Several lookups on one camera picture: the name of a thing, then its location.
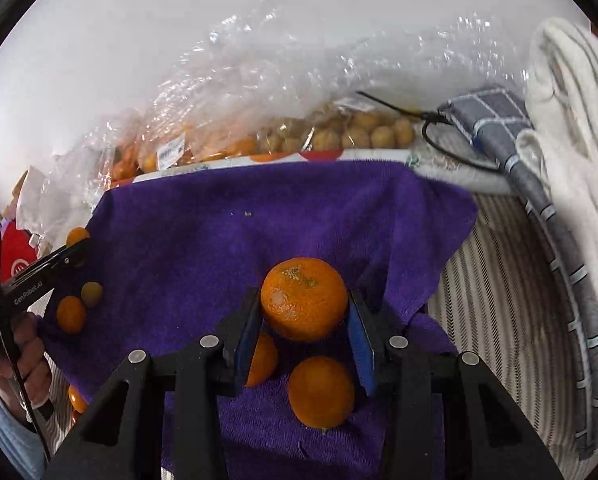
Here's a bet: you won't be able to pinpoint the crinkled clear plastic bag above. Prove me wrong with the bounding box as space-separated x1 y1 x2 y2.
204 0 530 156

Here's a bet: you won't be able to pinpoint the small yellow-green fruit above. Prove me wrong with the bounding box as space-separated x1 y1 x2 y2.
81 281 104 307

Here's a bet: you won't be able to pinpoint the white striped towel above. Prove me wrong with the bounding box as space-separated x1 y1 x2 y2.
516 17 598 318

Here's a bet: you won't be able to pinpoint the white bag label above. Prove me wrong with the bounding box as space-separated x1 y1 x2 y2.
156 141 187 167

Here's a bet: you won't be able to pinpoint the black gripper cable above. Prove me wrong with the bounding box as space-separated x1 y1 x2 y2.
0 305 52 463

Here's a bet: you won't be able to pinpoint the person's left forearm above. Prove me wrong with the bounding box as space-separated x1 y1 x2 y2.
0 370 47 480

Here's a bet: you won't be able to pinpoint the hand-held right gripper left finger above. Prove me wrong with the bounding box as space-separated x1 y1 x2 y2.
44 287 262 480

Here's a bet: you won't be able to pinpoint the red paper bag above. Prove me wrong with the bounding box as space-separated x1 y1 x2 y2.
0 220 44 291

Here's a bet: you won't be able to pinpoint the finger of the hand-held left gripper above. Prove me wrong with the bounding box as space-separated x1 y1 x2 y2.
0 238 92 314

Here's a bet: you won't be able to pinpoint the bagged brown longans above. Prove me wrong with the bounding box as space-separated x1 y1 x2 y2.
256 110 415 153

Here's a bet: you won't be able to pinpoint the white dotted tray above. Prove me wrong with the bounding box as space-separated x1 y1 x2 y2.
109 149 415 191

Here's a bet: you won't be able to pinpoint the person's left hand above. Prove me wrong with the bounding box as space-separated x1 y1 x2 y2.
0 311 53 409

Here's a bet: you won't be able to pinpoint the bagged oranges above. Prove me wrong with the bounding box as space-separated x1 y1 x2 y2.
111 130 290 181

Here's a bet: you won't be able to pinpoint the purple towel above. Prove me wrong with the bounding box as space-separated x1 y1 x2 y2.
36 160 480 480

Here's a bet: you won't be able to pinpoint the grey checked cloth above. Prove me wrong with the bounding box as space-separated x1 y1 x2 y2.
439 87 598 461

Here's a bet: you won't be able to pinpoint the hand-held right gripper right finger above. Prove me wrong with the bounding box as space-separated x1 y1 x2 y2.
347 290 563 480

